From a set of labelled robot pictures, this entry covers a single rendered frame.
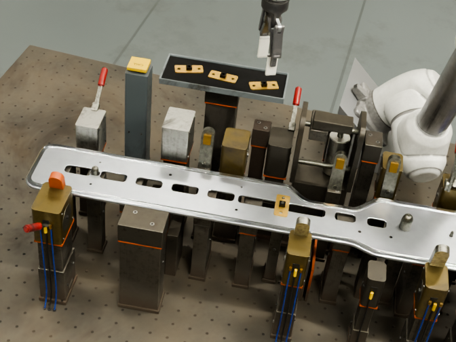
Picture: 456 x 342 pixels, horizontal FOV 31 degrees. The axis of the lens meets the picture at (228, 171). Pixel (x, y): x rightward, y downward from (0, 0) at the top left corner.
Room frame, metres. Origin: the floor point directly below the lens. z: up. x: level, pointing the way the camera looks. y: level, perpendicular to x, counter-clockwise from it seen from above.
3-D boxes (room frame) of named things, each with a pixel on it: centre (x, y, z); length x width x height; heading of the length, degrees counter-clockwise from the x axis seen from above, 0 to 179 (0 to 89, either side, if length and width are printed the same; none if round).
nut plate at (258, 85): (2.00, -0.08, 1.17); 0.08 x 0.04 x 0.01; 104
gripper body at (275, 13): (1.99, -0.07, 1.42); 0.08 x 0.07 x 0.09; 17
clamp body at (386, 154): (1.84, -0.47, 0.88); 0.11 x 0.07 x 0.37; 175
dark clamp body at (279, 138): (1.88, -0.14, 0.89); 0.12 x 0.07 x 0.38; 175
